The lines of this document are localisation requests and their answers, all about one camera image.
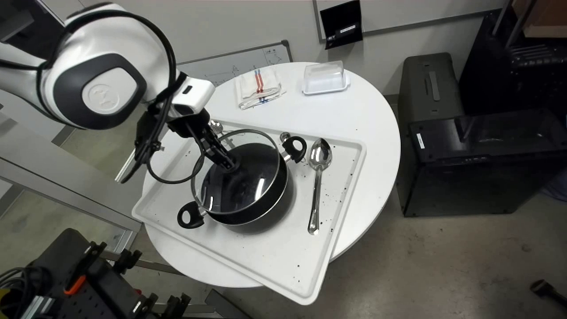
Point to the black printer box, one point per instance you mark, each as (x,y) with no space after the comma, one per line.
(455,163)

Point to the black wall card holder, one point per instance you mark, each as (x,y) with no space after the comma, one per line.
(343,23)

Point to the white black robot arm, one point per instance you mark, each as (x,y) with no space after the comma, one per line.
(108,64)

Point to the orange handled pliers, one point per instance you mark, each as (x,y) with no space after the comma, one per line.
(76,286)

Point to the white plastic tray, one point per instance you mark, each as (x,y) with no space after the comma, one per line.
(281,254)

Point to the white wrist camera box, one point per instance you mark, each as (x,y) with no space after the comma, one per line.
(193,96)

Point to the black perforated cart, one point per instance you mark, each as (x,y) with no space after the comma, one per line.
(37,291)

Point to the round white table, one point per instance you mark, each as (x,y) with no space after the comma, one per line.
(361,114)

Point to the glass pot lid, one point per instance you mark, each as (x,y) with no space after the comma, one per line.
(230,190)

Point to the metal serving spoon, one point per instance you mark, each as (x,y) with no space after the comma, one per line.
(320,160)

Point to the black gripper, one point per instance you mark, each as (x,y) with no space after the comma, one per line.
(210,142)

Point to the black cooking pot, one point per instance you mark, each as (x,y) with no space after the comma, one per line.
(292,147)

